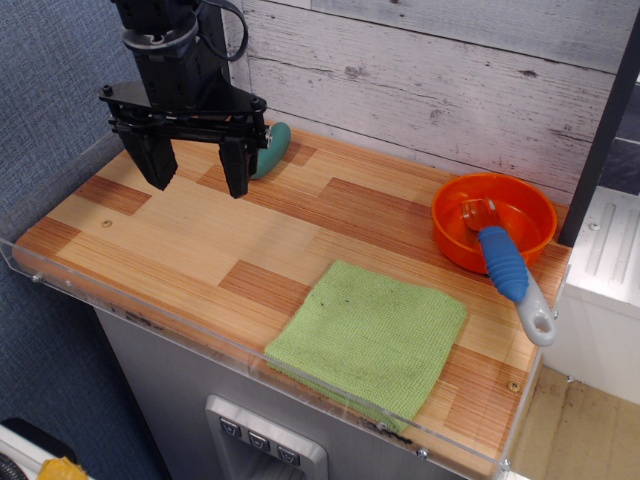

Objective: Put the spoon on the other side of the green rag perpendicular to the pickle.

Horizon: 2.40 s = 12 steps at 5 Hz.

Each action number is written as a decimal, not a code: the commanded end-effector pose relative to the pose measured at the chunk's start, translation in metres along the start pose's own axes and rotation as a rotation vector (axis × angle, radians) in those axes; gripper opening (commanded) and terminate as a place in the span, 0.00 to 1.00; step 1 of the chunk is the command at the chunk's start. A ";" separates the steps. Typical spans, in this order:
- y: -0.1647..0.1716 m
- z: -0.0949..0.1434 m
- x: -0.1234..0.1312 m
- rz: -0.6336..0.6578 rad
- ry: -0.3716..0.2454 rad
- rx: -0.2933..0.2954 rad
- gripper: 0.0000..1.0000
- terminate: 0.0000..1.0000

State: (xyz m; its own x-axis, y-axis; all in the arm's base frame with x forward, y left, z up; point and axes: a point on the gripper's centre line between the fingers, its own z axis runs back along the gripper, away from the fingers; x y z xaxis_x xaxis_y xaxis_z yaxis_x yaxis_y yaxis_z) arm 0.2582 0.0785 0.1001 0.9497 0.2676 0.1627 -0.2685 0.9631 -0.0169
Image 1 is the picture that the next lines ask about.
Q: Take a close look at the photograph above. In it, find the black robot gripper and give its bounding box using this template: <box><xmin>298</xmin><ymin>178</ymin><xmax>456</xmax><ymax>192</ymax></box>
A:
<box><xmin>99</xmin><ymin>29</ymin><xmax>267</xmax><ymax>199</ymax></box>

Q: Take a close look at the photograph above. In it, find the blue grey handled spoon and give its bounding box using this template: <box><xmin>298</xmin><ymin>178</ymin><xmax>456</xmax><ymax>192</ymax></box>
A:
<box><xmin>460</xmin><ymin>198</ymin><xmax>556</xmax><ymax>347</ymax></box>

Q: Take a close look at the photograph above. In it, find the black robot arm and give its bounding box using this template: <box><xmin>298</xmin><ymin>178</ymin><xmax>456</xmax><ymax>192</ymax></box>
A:
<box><xmin>99</xmin><ymin>1</ymin><xmax>271</xmax><ymax>198</ymax></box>

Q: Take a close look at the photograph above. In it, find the green toy pickle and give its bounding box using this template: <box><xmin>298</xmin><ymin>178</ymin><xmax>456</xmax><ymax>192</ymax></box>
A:
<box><xmin>251</xmin><ymin>122</ymin><xmax>292</xmax><ymax>180</ymax></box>

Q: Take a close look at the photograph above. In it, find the green knitted rag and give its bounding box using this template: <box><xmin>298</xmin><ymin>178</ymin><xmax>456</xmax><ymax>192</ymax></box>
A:
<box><xmin>264</xmin><ymin>261</ymin><xmax>467</xmax><ymax>433</ymax></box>

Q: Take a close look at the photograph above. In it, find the clear acrylic table guard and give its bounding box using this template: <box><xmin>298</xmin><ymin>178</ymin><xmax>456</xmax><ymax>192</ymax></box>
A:
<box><xmin>1</xmin><ymin>131</ymin><xmax>541</xmax><ymax>479</ymax></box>

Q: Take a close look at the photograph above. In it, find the grey toy fridge cabinet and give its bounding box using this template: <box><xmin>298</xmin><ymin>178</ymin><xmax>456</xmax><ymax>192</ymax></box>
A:
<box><xmin>97</xmin><ymin>310</ymin><xmax>461</xmax><ymax>479</ymax></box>

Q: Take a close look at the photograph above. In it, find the silver dispenser button panel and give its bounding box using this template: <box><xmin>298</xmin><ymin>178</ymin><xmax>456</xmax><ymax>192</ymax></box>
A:
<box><xmin>205</xmin><ymin>395</ymin><xmax>329</xmax><ymax>479</ymax></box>

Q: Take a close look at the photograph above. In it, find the orange plastic bowl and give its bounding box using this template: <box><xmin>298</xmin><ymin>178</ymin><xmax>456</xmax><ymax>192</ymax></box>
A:
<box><xmin>431</xmin><ymin>173</ymin><xmax>558</xmax><ymax>274</ymax></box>

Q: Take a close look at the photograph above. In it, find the yellow black object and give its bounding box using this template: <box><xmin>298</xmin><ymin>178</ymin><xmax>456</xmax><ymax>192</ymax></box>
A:
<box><xmin>1</xmin><ymin>425</ymin><xmax>91</xmax><ymax>480</ymax></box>

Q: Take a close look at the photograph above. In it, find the white toy sink counter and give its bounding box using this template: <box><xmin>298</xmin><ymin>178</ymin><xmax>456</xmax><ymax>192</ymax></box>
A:
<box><xmin>542</xmin><ymin>187</ymin><xmax>639</xmax><ymax>404</ymax></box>

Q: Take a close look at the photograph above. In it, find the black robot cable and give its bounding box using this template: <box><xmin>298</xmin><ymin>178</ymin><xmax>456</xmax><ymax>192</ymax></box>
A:
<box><xmin>193</xmin><ymin>0</ymin><xmax>249</xmax><ymax>63</ymax></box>

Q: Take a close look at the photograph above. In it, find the dark right frame post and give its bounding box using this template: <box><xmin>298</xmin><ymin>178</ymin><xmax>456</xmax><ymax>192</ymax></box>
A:
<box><xmin>558</xmin><ymin>14</ymin><xmax>639</xmax><ymax>247</ymax></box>

